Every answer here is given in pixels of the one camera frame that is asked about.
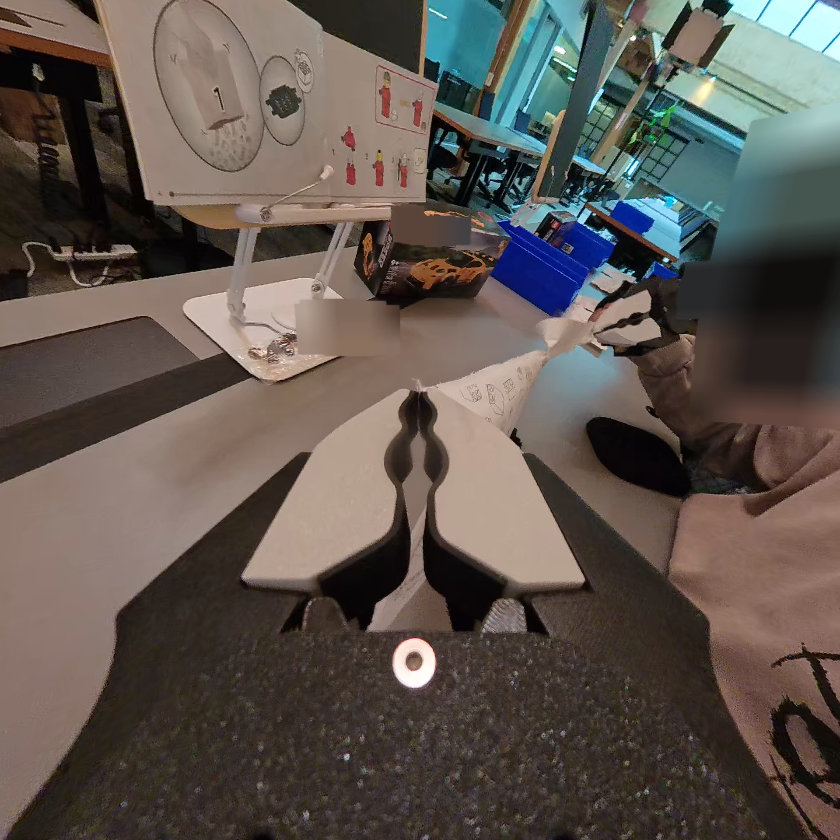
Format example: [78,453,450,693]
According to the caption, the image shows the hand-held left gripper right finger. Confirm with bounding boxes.
[420,388,585,630]

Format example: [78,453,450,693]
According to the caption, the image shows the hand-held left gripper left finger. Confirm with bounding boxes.
[241,388,416,630]

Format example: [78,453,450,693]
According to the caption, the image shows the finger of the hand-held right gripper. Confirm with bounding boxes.
[591,289,658,327]
[592,318,666,350]

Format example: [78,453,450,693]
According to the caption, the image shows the white brick-print paper bag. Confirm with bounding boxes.
[367,308,608,634]

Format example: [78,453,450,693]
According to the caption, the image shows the white book stand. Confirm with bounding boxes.
[92,0,429,383]

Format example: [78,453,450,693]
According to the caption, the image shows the toy car instruction booklet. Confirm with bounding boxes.
[95,0,439,206]

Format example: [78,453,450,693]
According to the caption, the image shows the person's right forearm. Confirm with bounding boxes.
[638,335,840,493]

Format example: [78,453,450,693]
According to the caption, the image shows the blue storage bin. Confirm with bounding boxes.
[564,223,618,271]
[489,220,586,317]

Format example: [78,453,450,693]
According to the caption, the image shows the small toy set box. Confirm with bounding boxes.
[535,211,578,255]

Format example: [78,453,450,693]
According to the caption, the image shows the black wrist rest pad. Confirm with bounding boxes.
[586,416,691,497]

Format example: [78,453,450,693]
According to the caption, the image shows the wooden board book stand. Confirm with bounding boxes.
[530,108,573,206]

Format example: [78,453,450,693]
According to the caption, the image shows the small clear plastic parts bag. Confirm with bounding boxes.
[246,331,301,366]

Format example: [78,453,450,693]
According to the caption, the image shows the toy car set box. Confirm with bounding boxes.
[354,210,511,301]

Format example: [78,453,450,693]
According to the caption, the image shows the person's beige sweatshirt torso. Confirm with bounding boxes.
[668,427,840,840]

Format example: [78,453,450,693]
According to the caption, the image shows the studio light on stand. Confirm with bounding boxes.
[659,0,736,70]

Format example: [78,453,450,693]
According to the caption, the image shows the white power strip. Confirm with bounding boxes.
[23,241,140,287]

